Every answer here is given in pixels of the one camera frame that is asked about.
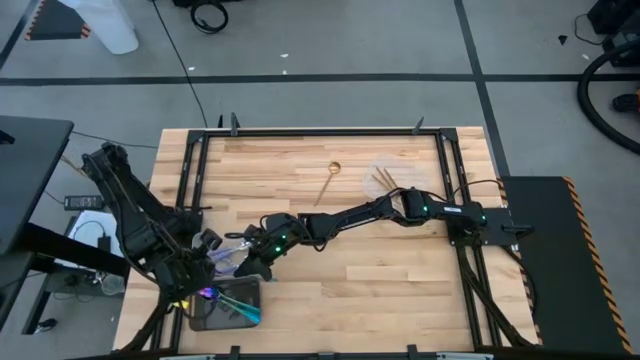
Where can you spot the black metal table frame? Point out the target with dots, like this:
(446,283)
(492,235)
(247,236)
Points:
(320,133)

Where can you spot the black desk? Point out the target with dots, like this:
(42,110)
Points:
(30,175)

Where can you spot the black equipment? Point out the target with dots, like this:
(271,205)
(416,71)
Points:
(620,20)

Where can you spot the white round column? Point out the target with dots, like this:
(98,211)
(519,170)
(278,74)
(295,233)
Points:
(110,30)

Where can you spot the black power adapter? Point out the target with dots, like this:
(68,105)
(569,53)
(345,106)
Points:
(104,244)

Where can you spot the white sheet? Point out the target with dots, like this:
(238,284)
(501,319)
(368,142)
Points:
(90,232)

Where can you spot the clear plastic bin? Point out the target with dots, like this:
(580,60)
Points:
(415,172)
(220,243)

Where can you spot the clear plastic cup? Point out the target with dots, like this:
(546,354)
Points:
(112,285)

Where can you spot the wooden spoon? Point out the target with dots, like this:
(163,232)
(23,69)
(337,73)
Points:
(380,182)

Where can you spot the iridescent rainbow spoon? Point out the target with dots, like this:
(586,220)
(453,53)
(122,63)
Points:
(240,311)
(212,292)

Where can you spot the aluminium extrusion piece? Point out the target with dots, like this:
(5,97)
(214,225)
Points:
(185,357)
(465,357)

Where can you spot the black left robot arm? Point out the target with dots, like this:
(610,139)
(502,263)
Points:
(125,200)

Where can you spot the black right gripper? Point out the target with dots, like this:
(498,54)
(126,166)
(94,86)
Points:
(277,235)

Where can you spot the black hazard-striped platform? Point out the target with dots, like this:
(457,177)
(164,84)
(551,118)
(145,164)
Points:
(565,275)

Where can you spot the black hazard-striped floor mat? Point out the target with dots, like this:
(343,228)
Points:
(55,22)

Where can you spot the dark grey plastic tray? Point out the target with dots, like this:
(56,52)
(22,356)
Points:
(245,290)

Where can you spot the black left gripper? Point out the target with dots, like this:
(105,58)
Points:
(187,275)

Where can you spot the black orange device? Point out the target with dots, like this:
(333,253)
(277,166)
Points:
(625,102)

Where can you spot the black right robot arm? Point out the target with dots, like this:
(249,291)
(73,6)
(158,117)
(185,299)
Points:
(450,210)

